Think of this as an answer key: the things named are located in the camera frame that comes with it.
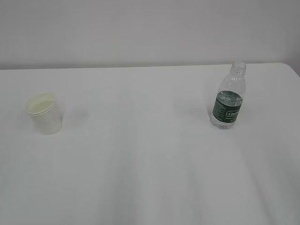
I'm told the clear green-label water bottle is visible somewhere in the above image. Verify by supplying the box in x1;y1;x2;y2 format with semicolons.
210;61;247;129

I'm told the white paper cup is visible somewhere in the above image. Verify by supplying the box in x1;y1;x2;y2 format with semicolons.
25;92;62;135

